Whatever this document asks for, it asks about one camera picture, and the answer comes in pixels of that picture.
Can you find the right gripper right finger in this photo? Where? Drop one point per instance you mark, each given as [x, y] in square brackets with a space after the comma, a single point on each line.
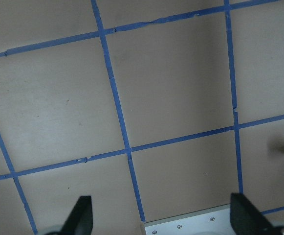
[245, 219]

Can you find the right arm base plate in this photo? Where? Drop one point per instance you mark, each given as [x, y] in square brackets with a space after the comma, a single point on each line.
[212, 221]

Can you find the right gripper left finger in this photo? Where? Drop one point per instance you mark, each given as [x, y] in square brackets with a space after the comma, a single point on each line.
[80, 220]

